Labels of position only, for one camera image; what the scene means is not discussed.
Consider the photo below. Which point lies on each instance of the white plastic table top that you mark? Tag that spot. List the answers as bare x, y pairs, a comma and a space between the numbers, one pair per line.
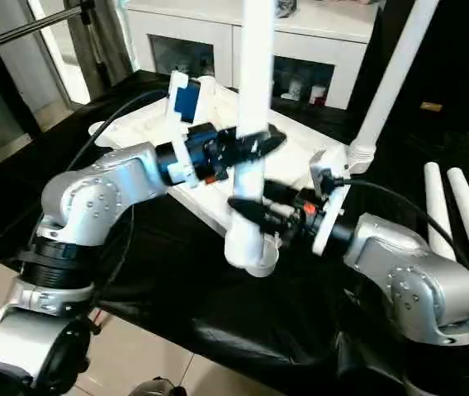
300, 148

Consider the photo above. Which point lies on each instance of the black work mat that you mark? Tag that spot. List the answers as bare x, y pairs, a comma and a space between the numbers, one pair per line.
243, 322

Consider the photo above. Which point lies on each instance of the white glass-door cabinet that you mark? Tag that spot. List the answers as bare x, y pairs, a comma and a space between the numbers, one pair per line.
317, 33

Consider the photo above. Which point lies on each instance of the grey crumpled bundle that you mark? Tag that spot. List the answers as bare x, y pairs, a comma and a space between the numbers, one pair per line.
287, 7

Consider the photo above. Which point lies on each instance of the light blue plastic strip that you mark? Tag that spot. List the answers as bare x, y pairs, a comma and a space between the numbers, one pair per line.
124, 25

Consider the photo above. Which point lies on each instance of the small yellow label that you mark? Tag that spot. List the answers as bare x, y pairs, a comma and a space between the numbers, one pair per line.
431, 106

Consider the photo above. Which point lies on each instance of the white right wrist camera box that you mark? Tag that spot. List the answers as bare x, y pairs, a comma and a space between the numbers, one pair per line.
329, 206

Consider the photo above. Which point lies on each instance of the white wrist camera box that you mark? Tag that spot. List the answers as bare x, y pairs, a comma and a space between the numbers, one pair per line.
329, 206
185, 103

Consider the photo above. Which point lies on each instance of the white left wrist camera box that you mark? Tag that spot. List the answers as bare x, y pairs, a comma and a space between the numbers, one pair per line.
185, 103

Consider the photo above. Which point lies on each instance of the grey metal rack frame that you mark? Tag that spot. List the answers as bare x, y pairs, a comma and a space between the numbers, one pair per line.
36, 33

